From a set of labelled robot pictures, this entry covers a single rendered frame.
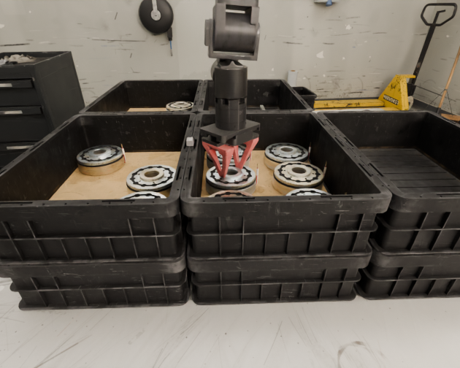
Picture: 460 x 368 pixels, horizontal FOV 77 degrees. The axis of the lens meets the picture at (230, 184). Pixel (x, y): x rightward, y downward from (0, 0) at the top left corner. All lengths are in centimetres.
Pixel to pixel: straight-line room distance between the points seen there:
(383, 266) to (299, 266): 14
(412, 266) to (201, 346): 36
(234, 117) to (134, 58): 342
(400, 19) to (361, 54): 57
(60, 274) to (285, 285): 36
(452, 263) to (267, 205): 33
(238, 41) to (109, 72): 354
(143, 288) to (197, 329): 11
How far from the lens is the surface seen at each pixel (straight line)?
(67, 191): 68
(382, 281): 59
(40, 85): 199
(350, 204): 43
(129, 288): 55
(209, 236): 44
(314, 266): 50
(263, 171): 68
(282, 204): 40
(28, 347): 61
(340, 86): 441
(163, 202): 40
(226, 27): 50
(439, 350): 61
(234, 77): 51
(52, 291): 60
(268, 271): 50
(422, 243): 56
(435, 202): 49
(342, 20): 425
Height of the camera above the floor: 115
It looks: 31 degrees down
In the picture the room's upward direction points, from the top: straight up
